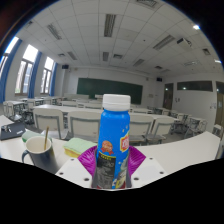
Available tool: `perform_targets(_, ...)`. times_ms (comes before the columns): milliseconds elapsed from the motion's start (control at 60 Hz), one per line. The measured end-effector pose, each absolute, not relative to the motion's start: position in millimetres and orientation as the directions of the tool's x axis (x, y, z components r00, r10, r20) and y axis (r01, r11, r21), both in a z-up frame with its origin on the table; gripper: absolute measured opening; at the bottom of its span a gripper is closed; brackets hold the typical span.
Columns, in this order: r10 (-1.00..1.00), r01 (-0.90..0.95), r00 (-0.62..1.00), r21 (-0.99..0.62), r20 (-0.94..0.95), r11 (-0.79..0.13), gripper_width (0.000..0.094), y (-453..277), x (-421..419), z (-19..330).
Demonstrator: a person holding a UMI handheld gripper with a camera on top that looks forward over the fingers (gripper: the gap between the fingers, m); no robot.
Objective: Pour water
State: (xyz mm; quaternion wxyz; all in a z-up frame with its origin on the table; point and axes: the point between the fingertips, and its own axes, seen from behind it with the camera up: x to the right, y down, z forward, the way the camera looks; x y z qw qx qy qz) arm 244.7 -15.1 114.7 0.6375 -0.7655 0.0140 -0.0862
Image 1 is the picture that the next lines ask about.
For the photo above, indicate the group of white classroom desks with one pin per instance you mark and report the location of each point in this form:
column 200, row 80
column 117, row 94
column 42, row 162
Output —
column 60, row 108

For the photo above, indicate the white ceiling projector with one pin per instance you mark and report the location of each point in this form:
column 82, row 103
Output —
column 184, row 42

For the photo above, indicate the dark wide wall window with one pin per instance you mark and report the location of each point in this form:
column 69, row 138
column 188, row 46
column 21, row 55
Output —
column 195, row 86

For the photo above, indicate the group of white classroom chairs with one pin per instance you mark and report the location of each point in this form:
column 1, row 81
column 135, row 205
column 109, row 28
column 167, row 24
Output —
column 83, row 125

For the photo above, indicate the bunch of keys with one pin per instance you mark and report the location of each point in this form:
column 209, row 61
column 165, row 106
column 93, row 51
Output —
column 7, row 129

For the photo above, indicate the wooden stir stick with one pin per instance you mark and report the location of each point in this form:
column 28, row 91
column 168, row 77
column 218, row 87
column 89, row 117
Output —
column 46, row 136

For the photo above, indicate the blue curtain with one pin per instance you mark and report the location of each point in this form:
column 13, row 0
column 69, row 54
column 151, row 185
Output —
column 53, row 80
column 9, row 66
column 34, row 75

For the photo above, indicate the tall classroom window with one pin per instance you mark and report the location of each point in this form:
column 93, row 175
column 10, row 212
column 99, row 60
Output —
column 24, row 73
column 46, row 76
column 8, row 50

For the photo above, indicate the group of ceiling lights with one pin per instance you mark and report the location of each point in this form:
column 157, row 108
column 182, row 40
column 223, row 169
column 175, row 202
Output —
column 109, row 25

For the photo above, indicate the blue white-capped drink bottle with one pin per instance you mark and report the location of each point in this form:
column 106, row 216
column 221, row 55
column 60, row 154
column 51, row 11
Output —
column 112, row 136

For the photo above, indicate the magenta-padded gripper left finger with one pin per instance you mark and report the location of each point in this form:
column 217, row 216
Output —
column 75, row 170

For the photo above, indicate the dark classroom door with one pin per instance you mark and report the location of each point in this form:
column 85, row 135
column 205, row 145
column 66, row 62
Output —
column 167, row 96
column 220, row 105

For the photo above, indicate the black wall speaker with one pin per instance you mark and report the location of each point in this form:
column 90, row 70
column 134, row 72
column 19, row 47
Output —
column 65, row 66
column 159, row 79

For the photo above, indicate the dark green chalkboard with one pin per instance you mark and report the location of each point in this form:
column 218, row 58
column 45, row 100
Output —
column 110, row 90

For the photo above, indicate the navy mug with white inside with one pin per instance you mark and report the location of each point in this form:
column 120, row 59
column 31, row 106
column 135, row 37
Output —
column 41, row 156

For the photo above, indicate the white lectern desk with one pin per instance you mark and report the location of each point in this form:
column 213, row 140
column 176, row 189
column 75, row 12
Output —
column 98, row 97

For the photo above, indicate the yellow and green sponge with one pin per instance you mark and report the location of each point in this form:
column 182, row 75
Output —
column 78, row 145

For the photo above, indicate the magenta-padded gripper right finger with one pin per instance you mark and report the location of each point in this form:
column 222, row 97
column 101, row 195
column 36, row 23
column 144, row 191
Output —
column 148, row 170

